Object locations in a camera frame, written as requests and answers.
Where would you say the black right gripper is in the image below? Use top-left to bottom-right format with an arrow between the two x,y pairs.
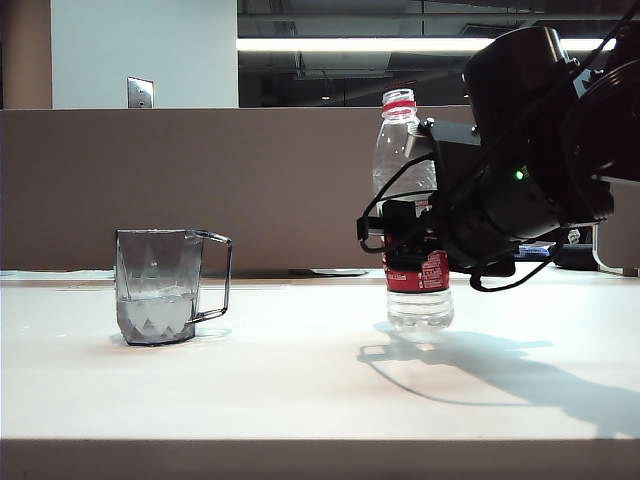
356,142 -> 517,277

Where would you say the clear water bottle red label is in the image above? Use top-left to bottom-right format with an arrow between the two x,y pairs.
372,87 -> 455,344

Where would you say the grey transparent faceted mug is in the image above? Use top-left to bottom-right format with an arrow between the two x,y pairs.
114,228 -> 234,347

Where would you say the dark flat monitor base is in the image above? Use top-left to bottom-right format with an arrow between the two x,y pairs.
288,268 -> 370,279

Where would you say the blue and white box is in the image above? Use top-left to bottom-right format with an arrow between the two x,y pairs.
517,242 -> 557,260

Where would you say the long brown desk partition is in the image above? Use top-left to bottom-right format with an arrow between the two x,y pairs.
0,105 -> 476,274

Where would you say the dark background office chair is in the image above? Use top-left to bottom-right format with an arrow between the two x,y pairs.
552,229 -> 599,272

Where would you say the white ceiling light strip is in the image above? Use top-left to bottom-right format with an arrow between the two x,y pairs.
236,37 -> 617,53

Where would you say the brown partition with white edge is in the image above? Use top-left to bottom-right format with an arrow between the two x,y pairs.
592,179 -> 640,277

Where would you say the black looping gripper cable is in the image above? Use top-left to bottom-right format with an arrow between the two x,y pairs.
357,152 -> 441,254

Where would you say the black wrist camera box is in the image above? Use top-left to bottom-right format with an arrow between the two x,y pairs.
405,117 -> 484,154

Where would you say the black hanging arm cable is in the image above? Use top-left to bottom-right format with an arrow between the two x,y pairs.
468,244 -> 567,293

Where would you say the metal wall plate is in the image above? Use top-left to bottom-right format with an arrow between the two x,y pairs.
126,76 -> 155,110

